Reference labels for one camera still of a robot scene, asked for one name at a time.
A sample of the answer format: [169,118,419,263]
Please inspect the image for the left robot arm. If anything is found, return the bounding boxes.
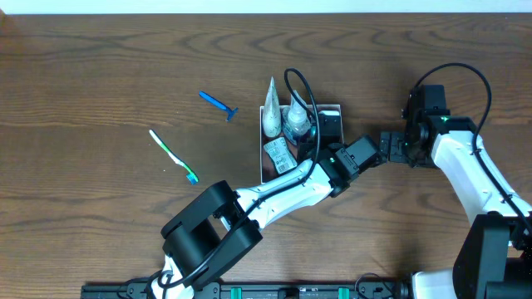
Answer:
[148,135,383,298]

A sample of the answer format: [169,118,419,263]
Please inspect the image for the clear blue soap pump bottle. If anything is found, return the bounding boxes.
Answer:
[282,91,311,146]

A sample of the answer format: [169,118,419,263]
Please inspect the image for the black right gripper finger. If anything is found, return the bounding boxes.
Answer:
[389,132,408,164]
[379,131,392,162]

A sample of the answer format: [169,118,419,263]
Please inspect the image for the white box with pink interior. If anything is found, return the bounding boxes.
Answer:
[260,105,344,184]

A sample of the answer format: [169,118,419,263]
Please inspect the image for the green white toothbrush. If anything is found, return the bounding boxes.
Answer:
[149,130,199,184]

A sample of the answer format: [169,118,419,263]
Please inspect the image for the black mounting rail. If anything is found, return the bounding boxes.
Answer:
[80,280,413,299]

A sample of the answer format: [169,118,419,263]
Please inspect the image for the blue disposable razor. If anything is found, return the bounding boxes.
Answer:
[199,91,238,122]

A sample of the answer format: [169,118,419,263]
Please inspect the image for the white squeeze tube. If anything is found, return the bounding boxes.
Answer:
[262,77,282,138]

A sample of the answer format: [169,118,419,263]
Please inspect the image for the green white labelled packet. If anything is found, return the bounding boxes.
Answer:
[264,136,298,175]

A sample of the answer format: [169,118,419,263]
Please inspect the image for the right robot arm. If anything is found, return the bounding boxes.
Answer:
[380,85,531,298]

